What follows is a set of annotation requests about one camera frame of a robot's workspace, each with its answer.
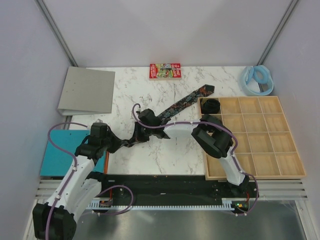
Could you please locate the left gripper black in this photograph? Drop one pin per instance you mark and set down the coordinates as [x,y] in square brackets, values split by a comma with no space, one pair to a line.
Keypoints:
[118,143]

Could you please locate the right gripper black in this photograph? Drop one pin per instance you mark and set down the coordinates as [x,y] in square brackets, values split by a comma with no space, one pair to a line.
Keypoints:
[136,133]

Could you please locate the floral navy necktie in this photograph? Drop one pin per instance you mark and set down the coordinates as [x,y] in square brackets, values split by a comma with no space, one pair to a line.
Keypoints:
[204,91]

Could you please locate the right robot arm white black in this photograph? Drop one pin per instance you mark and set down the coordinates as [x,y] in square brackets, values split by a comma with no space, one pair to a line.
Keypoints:
[214,138]

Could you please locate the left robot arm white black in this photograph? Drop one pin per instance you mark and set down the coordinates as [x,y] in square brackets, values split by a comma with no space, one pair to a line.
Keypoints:
[57,218]

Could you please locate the teal book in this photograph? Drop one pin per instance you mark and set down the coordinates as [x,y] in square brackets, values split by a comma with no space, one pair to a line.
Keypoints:
[56,163]

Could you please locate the red illustrated book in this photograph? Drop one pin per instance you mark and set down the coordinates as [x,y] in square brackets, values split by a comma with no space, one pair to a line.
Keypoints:
[165,71]

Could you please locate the rolled black tie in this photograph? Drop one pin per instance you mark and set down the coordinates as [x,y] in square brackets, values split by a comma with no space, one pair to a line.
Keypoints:
[210,106]

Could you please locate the wooden compartment tray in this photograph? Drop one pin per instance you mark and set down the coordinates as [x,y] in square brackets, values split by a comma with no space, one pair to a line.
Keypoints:
[266,148]

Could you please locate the grey ring binder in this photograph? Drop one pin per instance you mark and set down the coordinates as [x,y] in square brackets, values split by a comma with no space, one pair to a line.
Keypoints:
[87,92]

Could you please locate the white slotted cable duct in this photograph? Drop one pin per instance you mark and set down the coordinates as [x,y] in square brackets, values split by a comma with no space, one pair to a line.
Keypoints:
[226,205]

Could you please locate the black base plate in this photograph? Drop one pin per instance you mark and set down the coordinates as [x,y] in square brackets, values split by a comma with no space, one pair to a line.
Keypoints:
[168,190]

